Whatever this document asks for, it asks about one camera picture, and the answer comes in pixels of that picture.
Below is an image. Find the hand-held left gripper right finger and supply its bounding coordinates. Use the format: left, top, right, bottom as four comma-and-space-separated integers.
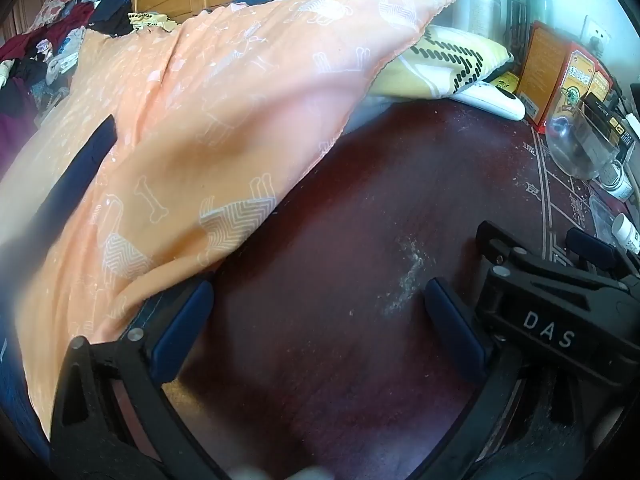
410, 277, 601, 480

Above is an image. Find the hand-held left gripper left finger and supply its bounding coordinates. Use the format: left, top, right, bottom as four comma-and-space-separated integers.
50, 279, 217, 480

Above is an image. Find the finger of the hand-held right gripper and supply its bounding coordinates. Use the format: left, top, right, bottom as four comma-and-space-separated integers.
566, 227, 640, 281
475, 220, 631, 293

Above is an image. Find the pile of mixed clothes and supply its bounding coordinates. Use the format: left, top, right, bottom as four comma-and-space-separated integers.
0, 0, 136, 171

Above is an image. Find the white pill bottle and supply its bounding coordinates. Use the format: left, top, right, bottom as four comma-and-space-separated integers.
611, 212, 640, 256

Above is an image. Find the white small jar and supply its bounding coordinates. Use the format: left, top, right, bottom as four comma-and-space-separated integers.
597, 160, 636, 201

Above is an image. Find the black small box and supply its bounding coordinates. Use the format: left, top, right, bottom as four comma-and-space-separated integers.
582, 92, 640, 161

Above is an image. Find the white oval device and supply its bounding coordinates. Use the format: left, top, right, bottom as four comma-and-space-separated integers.
452, 82, 527, 122

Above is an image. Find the red cardboard carton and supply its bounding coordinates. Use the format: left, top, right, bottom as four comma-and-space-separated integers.
537, 42, 613, 133

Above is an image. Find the orange cardboard carton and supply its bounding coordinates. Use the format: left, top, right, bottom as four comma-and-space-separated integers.
515, 20, 576, 126

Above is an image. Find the orange printed blanket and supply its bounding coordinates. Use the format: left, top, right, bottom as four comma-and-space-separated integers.
0, 0, 458, 441

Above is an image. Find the metal canister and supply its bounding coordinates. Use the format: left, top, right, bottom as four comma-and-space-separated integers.
450, 0, 502, 43

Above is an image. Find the yellow black patterned cloth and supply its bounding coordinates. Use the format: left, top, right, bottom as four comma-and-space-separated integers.
127, 11, 177, 34

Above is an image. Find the red floral pillow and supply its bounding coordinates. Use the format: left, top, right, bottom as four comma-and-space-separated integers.
37, 0, 90, 22

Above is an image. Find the yellow pillow with rope print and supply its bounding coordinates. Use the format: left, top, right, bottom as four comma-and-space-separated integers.
370, 24, 515, 101

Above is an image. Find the white wall socket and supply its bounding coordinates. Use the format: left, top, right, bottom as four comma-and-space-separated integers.
582, 15, 613, 53

